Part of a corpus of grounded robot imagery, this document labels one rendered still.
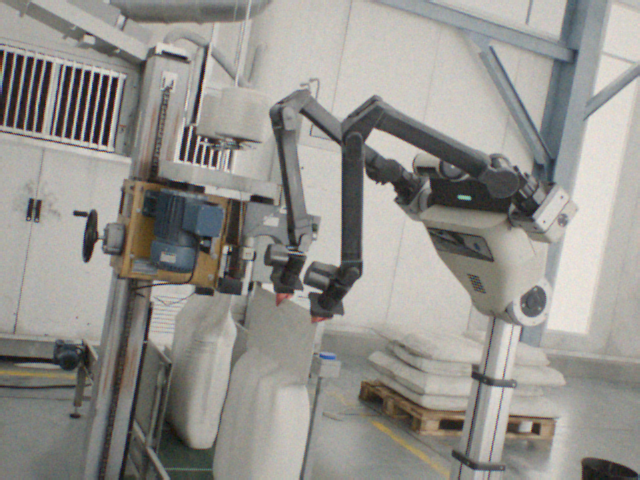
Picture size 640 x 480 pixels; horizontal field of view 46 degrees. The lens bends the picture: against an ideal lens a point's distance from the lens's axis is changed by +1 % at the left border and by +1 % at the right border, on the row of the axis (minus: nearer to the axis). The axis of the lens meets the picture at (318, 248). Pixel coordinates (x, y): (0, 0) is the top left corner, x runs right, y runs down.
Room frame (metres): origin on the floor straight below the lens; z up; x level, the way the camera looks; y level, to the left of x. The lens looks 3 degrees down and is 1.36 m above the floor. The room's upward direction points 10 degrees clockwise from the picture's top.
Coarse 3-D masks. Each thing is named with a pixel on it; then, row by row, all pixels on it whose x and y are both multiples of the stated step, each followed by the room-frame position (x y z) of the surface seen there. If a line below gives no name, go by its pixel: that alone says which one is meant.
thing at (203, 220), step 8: (192, 208) 2.26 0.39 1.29; (200, 208) 2.24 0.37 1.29; (208, 208) 2.27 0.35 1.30; (216, 208) 2.29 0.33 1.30; (184, 216) 2.28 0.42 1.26; (192, 216) 2.26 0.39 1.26; (200, 216) 2.25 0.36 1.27; (208, 216) 2.27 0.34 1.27; (216, 216) 2.29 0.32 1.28; (184, 224) 2.28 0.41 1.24; (192, 224) 2.26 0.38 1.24; (200, 224) 2.25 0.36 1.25; (208, 224) 2.27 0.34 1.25; (216, 224) 2.30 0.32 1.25; (192, 232) 2.26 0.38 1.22; (200, 232) 2.25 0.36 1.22; (208, 232) 2.28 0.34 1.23; (216, 232) 2.30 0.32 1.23; (200, 240) 2.30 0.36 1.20
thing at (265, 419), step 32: (256, 288) 2.57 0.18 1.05; (256, 320) 2.53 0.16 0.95; (288, 320) 2.31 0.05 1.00; (256, 352) 2.49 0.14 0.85; (288, 352) 2.27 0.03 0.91; (256, 384) 2.30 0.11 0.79; (288, 384) 2.20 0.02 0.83; (224, 416) 2.45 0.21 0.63; (256, 416) 2.23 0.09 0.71; (288, 416) 2.20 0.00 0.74; (224, 448) 2.39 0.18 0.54; (256, 448) 2.21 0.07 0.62; (288, 448) 2.20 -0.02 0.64
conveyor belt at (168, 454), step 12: (96, 348) 4.12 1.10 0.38; (168, 432) 2.94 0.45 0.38; (168, 444) 2.81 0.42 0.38; (180, 444) 2.83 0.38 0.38; (168, 456) 2.68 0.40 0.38; (180, 456) 2.71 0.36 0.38; (192, 456) 2.73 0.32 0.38; (204, 456) 2.75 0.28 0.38; (168, 468) 2.57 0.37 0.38; (180, 468) 2.59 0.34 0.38; (192, 468) 2.61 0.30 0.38; (204, 468) 2.63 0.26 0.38
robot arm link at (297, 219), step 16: (288, 112) 2.22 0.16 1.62; (272, 128) 2.31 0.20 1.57; (288, 128) 2.23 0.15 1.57; (288, 144) 2.27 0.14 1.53; (288, 160) 2.27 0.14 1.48; (288, 176) 2.28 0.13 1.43; (288, 192) 2.28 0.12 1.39; (288, 208) 2.30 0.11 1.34; (304, 208) 2.30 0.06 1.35; (288, 224) 2.33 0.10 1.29; (304, 224) 2.30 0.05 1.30
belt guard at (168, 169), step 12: (168, 168) 2.29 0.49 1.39; (180, 168) 2.28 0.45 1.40; (192, 168) 2.28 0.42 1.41; (204, 168) 2.30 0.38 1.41; (192, 180) 2.28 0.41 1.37; (204, 180) 2.30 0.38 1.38; (216, 180) 2.35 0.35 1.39; (228, 180) 2.41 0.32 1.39; (240, 180) 2.47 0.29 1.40; (252, 180) 2.54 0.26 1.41; (252, 192) 2.55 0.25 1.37; (264, 192) 2.62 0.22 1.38
